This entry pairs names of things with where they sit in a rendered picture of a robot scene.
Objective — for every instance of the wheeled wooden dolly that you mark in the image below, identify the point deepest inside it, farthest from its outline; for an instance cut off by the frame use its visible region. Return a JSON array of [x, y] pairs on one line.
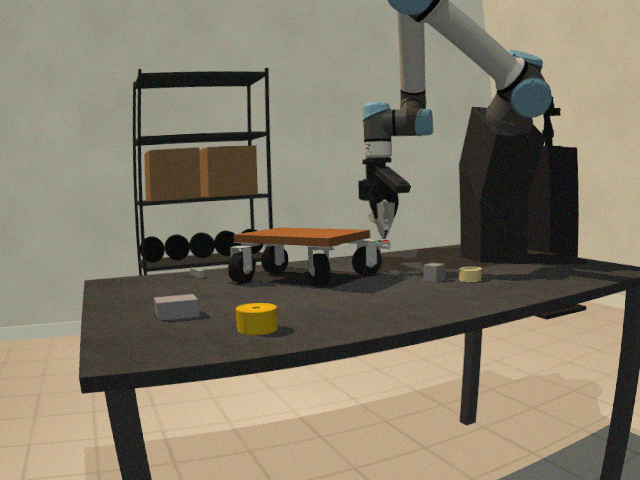
[[366, 260]]

